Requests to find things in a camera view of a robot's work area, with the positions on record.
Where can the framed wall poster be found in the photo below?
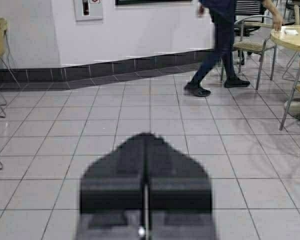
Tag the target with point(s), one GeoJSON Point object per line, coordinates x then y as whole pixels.
{"type": "Point", "coordinates": [88, 10]}

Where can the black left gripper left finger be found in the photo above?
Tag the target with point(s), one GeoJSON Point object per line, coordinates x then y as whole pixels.
{"type": "Point", "coordinates": [111, 194]}

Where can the metal slatted cafe chair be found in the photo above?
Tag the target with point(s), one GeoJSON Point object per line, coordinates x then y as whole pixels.
{"type": "Point", "coordinates": [254, 47]}

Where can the walking person in dark clothes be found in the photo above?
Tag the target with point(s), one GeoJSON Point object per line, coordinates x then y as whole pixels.
{"type": "Point", "coordinates": [222, 14]}

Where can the white napkin on table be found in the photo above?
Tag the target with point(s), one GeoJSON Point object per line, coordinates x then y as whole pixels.
{"type": "Point", "coordinates": [292, 32]}

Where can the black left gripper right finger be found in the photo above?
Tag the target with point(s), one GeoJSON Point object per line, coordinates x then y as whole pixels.
{"type": "Point", "coordinates": [180, 196]}

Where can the round beige cafe table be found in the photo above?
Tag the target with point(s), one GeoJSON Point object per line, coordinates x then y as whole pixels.
{"type": "Point", "coordinates": [291, 42]}

